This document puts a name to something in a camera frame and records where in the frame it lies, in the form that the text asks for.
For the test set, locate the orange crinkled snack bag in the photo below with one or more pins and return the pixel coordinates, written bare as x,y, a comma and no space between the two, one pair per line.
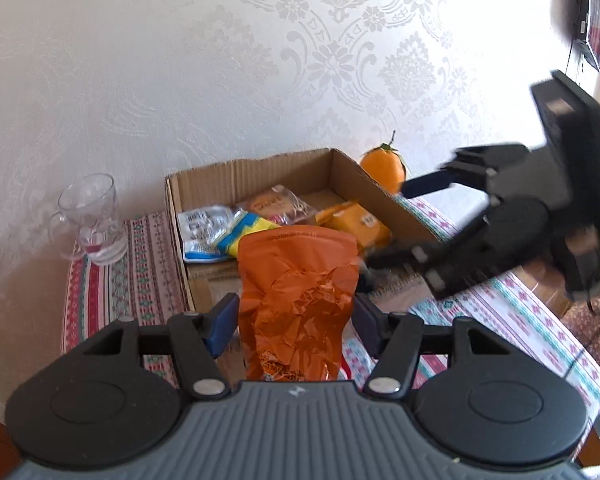
295,290

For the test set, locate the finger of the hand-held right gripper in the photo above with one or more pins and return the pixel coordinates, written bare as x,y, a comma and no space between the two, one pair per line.
430,260
430,184

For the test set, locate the white and blue snack packet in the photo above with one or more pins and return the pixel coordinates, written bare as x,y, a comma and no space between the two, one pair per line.
200,232

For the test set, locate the blue and yellow snack packet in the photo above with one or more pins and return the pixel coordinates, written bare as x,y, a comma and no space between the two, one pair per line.
245,230

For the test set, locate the cardboard box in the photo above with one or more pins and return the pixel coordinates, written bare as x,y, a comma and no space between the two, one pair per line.
207,277

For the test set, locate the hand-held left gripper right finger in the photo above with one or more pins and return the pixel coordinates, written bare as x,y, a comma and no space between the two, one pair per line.
367,325

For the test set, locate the orange fruit with leaf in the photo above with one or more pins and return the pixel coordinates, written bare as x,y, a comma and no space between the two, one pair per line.
382,170

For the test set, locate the clear packet of brown cookies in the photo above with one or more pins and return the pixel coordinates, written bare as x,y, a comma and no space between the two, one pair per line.
275,205

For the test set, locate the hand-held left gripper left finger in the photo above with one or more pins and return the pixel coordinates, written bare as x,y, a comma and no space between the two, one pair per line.
222,322

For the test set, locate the clear glass mug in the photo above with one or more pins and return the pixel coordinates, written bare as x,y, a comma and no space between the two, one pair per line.
87,205

